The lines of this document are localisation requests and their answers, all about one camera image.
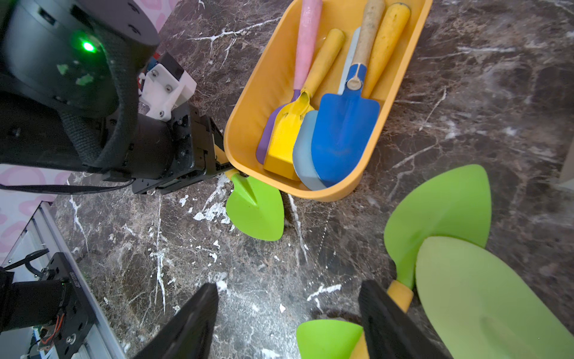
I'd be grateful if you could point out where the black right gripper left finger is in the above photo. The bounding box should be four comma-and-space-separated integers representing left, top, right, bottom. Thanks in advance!
135, 283, 219, 358

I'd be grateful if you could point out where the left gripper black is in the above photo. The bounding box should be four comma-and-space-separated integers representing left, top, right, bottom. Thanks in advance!
129, 103, 233, 194

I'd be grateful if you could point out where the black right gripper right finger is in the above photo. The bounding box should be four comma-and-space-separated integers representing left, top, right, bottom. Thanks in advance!
358, 280, 445, 358

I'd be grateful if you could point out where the round green trowel yellow handle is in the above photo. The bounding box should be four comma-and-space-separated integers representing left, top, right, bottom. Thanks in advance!
296, 320, 363, 359

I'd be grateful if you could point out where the pale green shovel wooden handle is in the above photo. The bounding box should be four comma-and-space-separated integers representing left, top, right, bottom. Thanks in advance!
416, 236, 573, 358

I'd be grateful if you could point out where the green pointed trowel yellow handle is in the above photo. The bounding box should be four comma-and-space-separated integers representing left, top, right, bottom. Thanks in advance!
225, 169, 285, 242

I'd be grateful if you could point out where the light blue shovel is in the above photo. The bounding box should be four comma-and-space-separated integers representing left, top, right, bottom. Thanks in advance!
293, 27, 361, 191

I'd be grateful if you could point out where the narrow green trowel yellow handle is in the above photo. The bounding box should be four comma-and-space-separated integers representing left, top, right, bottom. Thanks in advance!
384, 165, 492, 313

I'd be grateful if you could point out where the blue shovel wooden handle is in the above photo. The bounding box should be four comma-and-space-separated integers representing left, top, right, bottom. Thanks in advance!
311, 1, 386, 187

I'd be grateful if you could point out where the purple shovel pink handle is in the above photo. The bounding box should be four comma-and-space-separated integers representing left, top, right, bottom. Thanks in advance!
256, 0, 323, 165

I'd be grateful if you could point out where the small yellow shovel yellow handle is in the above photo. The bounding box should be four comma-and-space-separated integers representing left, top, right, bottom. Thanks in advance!
363, 2, 411, 98

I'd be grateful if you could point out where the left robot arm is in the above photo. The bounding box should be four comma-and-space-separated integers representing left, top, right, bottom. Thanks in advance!
1, 1, 232, 195

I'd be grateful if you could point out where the yellow plastic storage box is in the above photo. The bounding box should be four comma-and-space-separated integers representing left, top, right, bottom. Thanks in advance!
223, 0, 434, 203

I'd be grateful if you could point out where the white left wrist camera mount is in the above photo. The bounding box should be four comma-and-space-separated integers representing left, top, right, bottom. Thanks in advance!
138, 52, 197, 122

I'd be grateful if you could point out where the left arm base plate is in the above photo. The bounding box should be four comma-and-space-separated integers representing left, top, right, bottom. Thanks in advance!
25, 252, 96, 358

